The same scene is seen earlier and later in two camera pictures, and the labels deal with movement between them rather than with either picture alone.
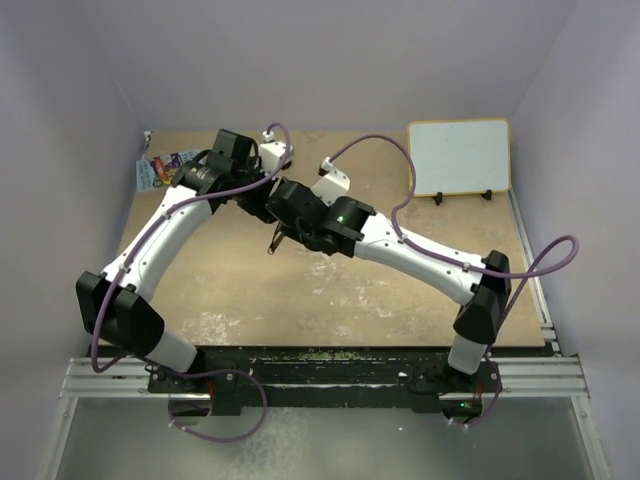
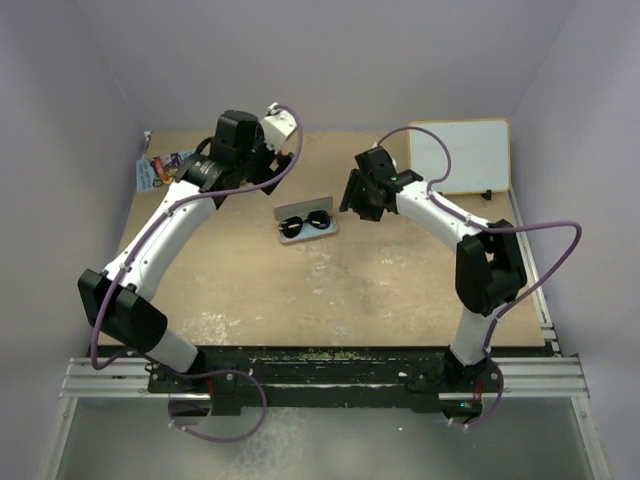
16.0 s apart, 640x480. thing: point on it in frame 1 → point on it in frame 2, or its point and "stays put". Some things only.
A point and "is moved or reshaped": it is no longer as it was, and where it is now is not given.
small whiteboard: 460,156 stays put
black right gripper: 293,234 → 352,198
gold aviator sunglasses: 275,243 is moved or reshaped
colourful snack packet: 159,171 stays put
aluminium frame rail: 128,379 stays put
